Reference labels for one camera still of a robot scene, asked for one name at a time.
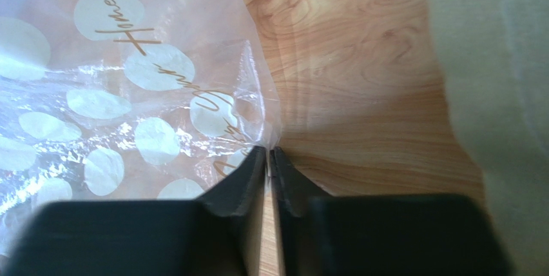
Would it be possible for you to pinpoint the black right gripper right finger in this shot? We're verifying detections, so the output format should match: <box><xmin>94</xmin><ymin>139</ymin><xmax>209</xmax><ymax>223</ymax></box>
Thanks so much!
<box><xmin>270</xmin><ymin>148</ymin><xmax>513</xmax><ymax>275</ymax></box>

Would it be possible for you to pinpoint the clear zip top bag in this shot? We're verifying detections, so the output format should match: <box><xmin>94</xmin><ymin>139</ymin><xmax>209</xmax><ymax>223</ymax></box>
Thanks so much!
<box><xmin>1</xmin><ymin>0</ymin><xmax>281</xmax><ymax>258</ymax></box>

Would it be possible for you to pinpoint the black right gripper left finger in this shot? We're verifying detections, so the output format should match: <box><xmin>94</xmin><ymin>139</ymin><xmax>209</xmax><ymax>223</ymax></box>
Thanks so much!
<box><xmin>2</xmin><ymin>147</ymin><xmax>267</xmax><ymax>275</ymax></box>

